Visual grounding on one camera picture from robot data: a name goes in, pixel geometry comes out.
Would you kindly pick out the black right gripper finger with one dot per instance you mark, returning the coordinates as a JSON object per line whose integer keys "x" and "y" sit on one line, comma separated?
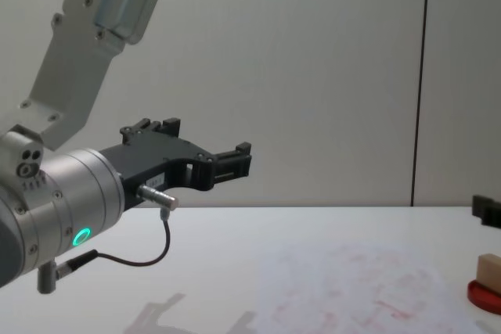
{"x": 488, "y": 212}

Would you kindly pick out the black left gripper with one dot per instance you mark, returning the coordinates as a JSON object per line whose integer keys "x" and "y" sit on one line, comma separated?
{"x": 156, "y": 162}

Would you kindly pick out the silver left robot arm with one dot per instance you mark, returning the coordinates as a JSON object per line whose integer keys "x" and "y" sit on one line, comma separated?
{"x": 78, "y": 193}

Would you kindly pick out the pale wooden block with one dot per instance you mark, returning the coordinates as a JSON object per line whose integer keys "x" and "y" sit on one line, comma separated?
{"x": 489, "y": 273}

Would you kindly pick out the red round dish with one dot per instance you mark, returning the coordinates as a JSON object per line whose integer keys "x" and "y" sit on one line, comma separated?
{"x": 479, "y": 297}

